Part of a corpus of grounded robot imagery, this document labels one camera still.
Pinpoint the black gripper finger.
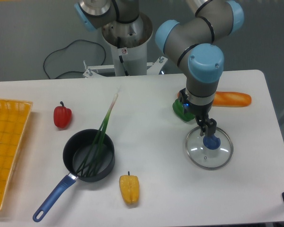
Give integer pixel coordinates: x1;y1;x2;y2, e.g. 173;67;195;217
205;118;217;137
195;115;206;136

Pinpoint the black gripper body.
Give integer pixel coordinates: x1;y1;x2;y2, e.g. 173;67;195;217
178;88;213;116

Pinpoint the glass pot lid blue knob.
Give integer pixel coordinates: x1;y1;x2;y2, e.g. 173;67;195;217
185;124;234;171

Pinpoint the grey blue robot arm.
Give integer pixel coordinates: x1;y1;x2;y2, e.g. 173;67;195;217
74;0;244;137

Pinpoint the orange baguette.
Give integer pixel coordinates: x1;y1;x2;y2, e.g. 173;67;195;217
177;90;252;107

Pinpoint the green bell pepper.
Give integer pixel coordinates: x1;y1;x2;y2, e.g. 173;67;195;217
172;99;195;122

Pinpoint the yellow bell pepper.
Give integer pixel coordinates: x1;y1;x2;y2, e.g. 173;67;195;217
119;171;140;205

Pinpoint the green scallion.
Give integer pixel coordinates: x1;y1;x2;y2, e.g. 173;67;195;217
75;93;118;177

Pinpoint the red bell pepper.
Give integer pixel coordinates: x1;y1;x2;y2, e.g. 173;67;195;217
53;101;72;129

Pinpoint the yellow woven basket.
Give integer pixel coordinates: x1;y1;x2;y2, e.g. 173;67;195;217
0;99;33;210

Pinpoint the black saucepan blue handle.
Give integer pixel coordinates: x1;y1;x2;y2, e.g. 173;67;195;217
33;129;115;222

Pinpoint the black floor cable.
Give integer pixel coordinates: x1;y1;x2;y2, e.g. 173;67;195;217
43;39;107;80

